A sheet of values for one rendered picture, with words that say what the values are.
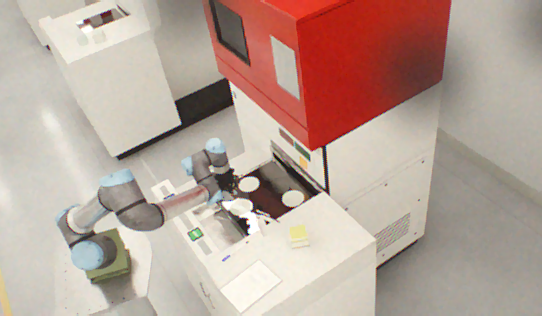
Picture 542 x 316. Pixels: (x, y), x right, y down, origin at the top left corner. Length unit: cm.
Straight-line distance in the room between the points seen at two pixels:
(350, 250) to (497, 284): 135
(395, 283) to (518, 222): 91
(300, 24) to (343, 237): 87
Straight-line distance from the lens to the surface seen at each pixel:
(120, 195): 177
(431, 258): 322
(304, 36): 174
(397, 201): 273
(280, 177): 242
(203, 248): 214
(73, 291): 242
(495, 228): 344
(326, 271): 198
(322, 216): 214
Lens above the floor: 261
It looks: 43 degrees down
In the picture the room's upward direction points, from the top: 10 degrees counter-clockwise
